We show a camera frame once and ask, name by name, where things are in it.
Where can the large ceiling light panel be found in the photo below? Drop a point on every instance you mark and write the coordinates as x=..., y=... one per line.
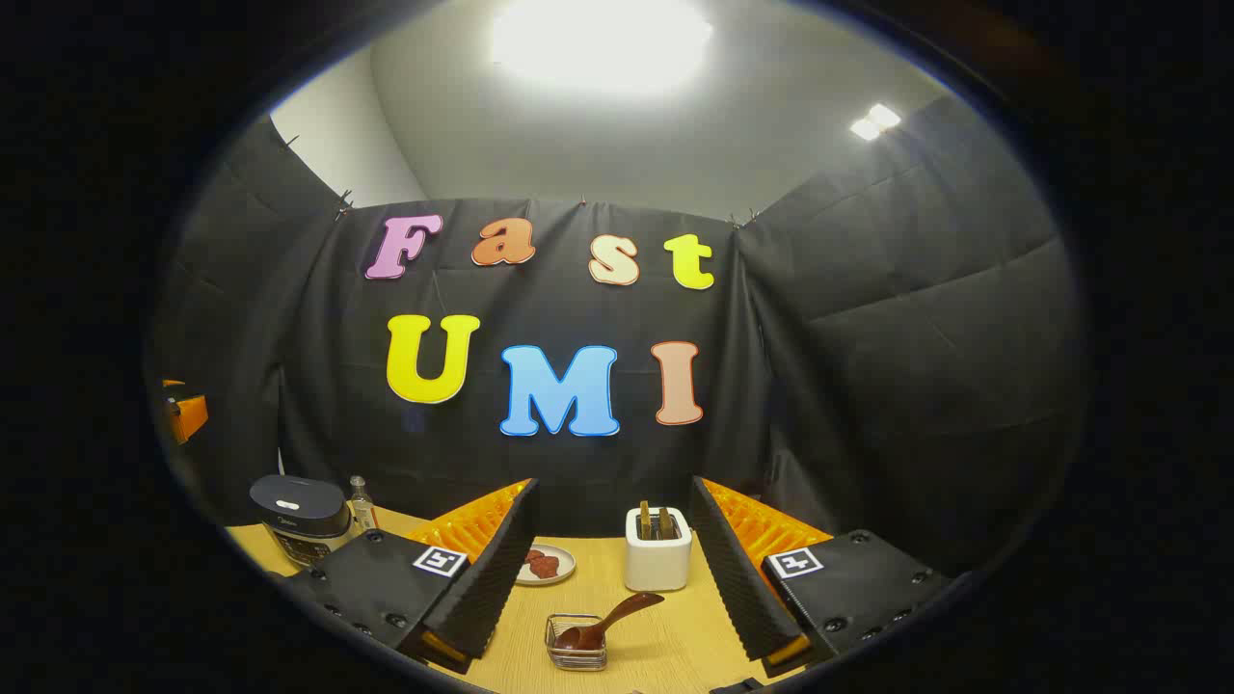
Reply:
x=603, y=43

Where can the white round plate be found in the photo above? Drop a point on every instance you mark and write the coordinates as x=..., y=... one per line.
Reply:
x=564, y=564

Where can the white toaster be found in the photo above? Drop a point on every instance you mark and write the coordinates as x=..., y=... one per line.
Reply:
x=657, y=564

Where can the black backdrop cloth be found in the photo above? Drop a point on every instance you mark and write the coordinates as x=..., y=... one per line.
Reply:
x=868, y=386

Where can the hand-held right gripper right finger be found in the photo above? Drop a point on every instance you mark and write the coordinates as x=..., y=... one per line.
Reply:
x=737, y=588

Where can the small ceiling light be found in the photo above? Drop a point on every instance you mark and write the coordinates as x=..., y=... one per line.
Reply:
x=875, y=122

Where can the dark lidded rice cooker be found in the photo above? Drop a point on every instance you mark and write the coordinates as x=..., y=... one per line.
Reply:
x=294, y=520

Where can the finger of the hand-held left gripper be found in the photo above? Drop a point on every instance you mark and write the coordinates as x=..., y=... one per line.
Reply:
x=188, y=414

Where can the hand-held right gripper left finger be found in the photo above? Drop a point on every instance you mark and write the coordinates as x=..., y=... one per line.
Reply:
x=492, y=578

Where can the small clear glass bottle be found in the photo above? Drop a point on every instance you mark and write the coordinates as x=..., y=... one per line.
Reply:
x=362, y=506

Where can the brown wooden spoon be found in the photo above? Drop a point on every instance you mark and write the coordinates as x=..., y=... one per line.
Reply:
x=603, y=627

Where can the brown bread slice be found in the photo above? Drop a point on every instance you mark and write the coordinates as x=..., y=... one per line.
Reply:
x=644, y=520
x=666, y=523

